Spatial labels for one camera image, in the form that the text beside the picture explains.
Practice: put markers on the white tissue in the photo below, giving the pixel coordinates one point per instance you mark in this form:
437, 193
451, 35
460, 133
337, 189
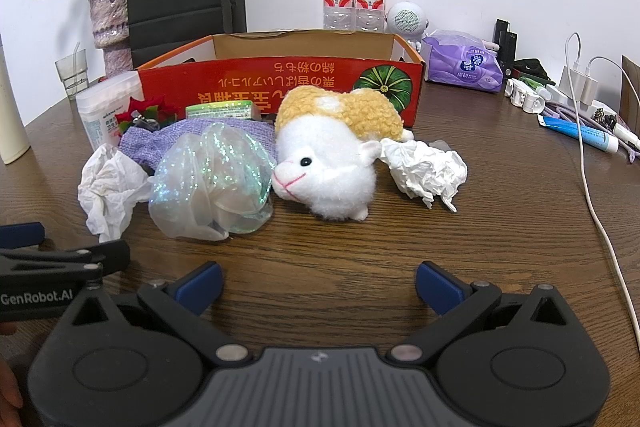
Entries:
425, 167
107, 187

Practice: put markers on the white cotton swab box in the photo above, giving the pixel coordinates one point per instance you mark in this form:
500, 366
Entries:
100, 112

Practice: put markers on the iridescent plastic bag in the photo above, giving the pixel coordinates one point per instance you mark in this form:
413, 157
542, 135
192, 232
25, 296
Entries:
200, 187

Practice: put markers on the red cardboard box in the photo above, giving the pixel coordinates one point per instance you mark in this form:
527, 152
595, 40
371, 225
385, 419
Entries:
320, 77

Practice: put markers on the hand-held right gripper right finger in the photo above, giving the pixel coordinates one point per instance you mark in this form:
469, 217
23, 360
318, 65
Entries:
440, 289

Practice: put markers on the black upright device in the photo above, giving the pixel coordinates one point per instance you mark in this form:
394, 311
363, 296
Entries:
506, 47

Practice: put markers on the purple tissue pack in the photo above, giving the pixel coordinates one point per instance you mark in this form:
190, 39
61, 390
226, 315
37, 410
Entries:
460, 62

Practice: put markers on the white power adapter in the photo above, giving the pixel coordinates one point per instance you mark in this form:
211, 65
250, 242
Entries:
575, 82

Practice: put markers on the person's left hand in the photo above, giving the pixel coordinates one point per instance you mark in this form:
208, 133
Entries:
7, 387

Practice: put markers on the white power strip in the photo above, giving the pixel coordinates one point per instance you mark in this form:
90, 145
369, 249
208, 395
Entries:
602, 99

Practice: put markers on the white and tan plush toy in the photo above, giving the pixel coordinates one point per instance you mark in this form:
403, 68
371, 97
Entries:
330, 167

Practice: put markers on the black pouch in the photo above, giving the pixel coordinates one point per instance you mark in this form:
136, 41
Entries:
532, 69

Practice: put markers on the green tissue packet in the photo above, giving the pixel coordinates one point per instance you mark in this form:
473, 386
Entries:
220, 111

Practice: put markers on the red artificial flower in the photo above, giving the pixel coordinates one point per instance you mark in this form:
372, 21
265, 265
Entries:
142, 108

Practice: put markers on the purple knitted pouch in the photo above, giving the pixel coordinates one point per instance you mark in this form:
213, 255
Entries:
165, 134

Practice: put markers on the clear drinking glass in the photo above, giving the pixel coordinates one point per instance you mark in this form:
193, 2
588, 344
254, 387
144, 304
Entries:
72, 77

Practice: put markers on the blue toothpaste tube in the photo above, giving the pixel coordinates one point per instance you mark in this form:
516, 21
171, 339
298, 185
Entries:
580, 132

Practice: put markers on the white round speaker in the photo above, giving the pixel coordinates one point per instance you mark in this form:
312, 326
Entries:
405, 18

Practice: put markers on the pink mottled vase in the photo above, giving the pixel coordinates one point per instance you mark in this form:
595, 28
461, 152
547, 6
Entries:
112, 27

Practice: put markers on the cream thermos bottle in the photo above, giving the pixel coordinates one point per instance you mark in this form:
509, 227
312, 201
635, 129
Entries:
12, 122

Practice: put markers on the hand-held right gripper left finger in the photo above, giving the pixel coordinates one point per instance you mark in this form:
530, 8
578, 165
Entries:
200, 288

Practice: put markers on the metal key bunch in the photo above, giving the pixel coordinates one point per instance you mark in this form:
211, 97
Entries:
602, 117

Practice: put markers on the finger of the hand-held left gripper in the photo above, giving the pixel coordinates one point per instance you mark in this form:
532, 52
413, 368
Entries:
20, 233
107, 254

